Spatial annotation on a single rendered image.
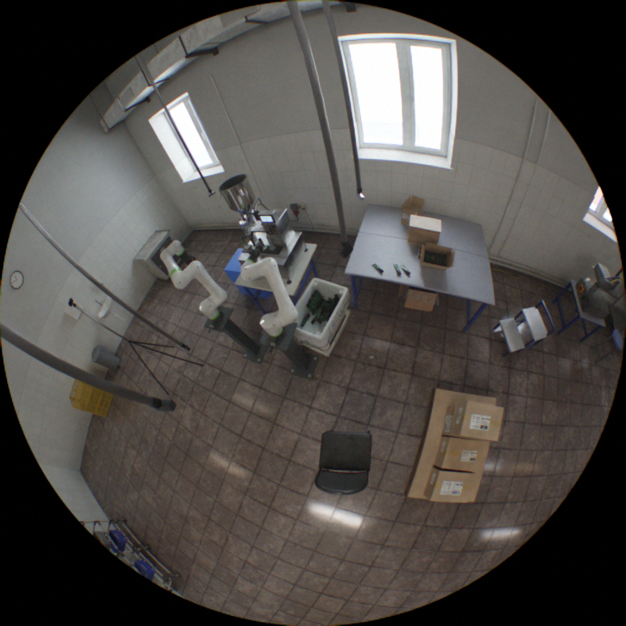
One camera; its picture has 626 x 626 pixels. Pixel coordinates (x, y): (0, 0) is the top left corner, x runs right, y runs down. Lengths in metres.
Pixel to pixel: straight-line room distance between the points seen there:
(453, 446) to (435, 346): 1.22
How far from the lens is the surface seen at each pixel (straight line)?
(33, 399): 5.66
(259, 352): 2.94
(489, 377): 3.01
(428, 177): 3.08
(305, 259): 2.51
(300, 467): 2.63
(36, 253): 4.98
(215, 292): 2.03
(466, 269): 2.57
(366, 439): 1.89
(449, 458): 2.29
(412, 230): 2.51
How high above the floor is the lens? 2.51
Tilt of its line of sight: 58 degrees down
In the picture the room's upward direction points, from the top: 22 degrees counter-clockwise
